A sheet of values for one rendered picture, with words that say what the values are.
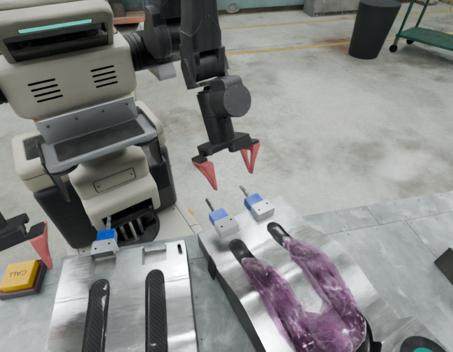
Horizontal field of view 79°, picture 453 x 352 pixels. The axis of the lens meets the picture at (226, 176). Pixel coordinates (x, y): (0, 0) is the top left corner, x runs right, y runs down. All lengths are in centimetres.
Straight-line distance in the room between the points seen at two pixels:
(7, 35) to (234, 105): 40
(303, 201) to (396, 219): 110
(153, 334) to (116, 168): 48
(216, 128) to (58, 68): 35
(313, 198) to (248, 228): 132
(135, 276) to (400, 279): 61
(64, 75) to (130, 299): 48
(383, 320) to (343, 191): 153
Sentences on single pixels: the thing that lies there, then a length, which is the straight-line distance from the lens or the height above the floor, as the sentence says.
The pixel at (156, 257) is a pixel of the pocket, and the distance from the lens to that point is 67.
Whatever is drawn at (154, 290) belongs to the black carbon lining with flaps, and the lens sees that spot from 61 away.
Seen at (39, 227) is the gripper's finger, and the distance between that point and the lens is 54.
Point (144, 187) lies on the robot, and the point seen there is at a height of 80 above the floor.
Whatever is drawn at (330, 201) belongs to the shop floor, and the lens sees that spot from 201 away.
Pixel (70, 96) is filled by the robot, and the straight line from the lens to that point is 74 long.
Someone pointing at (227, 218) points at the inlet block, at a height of 88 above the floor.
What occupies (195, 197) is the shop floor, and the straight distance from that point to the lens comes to 192.
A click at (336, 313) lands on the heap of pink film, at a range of 59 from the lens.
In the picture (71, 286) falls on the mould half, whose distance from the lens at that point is 67.
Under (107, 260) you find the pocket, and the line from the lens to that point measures 69.
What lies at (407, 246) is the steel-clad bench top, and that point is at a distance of 88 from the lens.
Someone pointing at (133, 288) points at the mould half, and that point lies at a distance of 62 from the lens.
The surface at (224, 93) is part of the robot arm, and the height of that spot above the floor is 121.
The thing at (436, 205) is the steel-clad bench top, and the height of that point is 80.
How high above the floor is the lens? 143
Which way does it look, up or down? 44 degrees down
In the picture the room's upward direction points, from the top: straight up
